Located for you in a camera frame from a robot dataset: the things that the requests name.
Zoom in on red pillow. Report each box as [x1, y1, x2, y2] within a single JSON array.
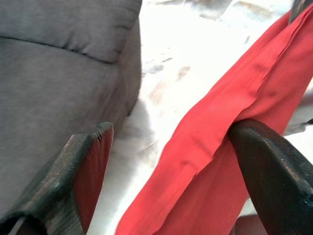
[[114, 4, 313, 235]]

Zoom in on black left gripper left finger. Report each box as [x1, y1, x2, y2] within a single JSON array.
[[0, 121, 114, 235]]

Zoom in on two-seat grey fabric sofa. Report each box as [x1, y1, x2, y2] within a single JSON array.
[[0, 0, 143, 220]]

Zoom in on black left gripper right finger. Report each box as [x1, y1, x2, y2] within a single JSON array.
[[226, 119, 313, 235]]

